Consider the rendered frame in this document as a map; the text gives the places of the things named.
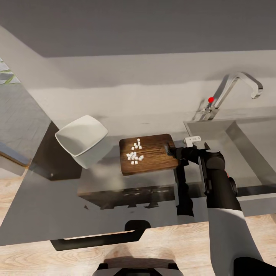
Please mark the dishwasher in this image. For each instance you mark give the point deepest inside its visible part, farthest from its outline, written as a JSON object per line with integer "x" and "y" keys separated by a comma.
{"x": 97, "y": 240}

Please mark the cutting board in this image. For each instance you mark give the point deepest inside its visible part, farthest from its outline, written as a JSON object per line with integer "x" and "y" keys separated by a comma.
{"x": 152, "y": 151}

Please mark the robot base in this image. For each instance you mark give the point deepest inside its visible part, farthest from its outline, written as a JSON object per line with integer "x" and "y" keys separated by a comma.
{"x": 171, "y": 271}

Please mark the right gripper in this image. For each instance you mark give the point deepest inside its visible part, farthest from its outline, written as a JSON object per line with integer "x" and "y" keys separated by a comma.
{"x": 181, "y": 153}

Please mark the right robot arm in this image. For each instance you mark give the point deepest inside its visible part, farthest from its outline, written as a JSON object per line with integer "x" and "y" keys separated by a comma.
{"x": 233, "y": 251}

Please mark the bowl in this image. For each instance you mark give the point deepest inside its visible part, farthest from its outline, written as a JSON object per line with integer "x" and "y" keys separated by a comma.
{"x": 81, "y": 135}

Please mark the fixed window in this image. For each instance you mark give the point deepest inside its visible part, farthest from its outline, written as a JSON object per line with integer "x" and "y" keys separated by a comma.
{"x": 23, "y": 123}

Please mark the drop in sink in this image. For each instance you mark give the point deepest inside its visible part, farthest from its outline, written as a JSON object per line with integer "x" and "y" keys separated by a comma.
{"x": 248, "y": 144}

